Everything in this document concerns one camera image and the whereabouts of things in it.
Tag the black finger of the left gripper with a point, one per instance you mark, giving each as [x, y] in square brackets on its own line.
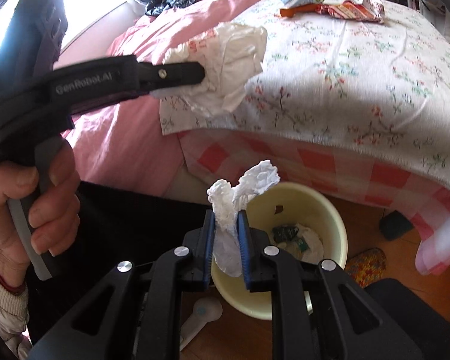
[164, 76]

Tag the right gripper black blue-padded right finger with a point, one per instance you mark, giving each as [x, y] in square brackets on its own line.
[318, 311]

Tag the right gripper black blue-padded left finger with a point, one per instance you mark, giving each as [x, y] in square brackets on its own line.
[134, 312]

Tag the large white tissue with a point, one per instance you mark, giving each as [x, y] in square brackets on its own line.
[231, 54]

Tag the orange white snack bag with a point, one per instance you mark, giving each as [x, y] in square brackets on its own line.
[357, 10]

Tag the white sleeve forearm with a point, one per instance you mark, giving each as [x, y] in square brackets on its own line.
[14, 314]

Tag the cream yellow trash bin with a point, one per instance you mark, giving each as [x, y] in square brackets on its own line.
[297, 219]

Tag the colourful knitted slipper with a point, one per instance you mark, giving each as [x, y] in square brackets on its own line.
[367, 267]

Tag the white handheld device on floor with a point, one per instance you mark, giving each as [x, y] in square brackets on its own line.
[205, 310]

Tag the pink duvet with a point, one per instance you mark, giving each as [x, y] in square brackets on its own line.
[122, 146]

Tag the floral white bed sheet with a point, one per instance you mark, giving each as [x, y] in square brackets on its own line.
[382, 90]

